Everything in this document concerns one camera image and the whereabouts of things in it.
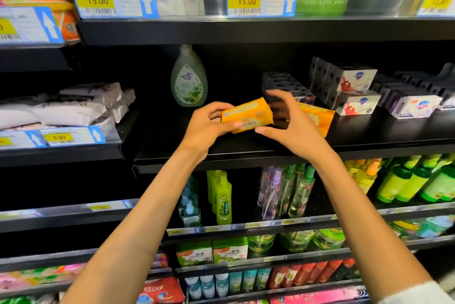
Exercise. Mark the person's left hand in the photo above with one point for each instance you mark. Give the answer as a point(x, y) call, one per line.
point(205, 129)

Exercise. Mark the person's right hand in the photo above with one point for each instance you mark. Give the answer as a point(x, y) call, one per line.
point(302, 133)

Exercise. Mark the yellow soap box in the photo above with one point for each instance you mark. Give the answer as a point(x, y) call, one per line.
point(247, 114)
point(321, 119)

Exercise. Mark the pale green pump soap bottle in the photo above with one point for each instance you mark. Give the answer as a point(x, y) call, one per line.
point(188, 76)

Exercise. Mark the black store shelf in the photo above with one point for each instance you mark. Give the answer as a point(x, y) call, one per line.
point(35, 55)
point(398, 137)

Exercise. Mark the person's left forearm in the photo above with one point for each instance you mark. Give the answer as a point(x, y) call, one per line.
point(128, 236)

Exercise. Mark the person's right forearm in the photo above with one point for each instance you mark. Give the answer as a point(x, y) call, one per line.
point(377, 229)

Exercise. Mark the strip of shelf price tags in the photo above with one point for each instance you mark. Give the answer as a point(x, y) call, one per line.
point(57, 137)
point(28, 26)

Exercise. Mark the row of purple soap boxes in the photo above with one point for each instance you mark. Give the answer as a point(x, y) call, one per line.
point(284, 83)

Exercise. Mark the row of white red soap boxes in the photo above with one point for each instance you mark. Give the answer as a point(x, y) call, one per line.
point(348, 87)

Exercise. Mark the green lidded wipe tub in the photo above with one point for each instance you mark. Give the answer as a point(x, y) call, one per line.
point(297, 240)
point(328, 238)
point(261, 243)

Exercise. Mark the row of white pink soap boxes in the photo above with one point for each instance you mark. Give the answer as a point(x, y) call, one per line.
point(412, 101)

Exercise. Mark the green white box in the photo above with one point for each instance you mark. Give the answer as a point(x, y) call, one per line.
point(194, 254)
point(230, 250)

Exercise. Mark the pile of white wipe packets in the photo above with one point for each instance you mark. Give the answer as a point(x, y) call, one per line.
point(71, 108)

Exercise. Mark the long pink packet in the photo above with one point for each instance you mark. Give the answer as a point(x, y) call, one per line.
point(320, 294)

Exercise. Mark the red snack packet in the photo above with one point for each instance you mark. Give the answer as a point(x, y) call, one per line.
point(162, 290)

